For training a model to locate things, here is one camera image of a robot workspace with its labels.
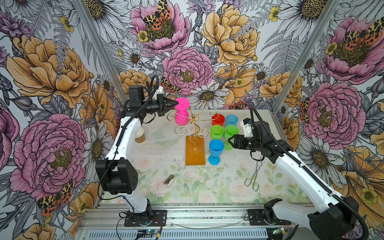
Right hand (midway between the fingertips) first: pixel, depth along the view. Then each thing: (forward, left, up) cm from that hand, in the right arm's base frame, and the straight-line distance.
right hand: (234, 144), depth 78 cm
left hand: (+12, +27, +16) cm, 34 cm away
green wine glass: (+14, +7, -7) cm, 17 cm away
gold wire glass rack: (+7, +20, -19) cm, 29 cm away
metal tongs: (-13, -13, -22) cm, 29 cm away
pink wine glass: (+11, +26, +11) cm, 30 cm away
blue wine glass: (+4, +8, -8) cm, 12 cm away
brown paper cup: (+16, +54, -12) cm, 58 cm away
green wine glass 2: (+15, -2, -8) cm, 17 cm away
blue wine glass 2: (+24, -4, -7) cm, 25 cm away
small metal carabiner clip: (-8, +34, -19) cm, 40 cm away
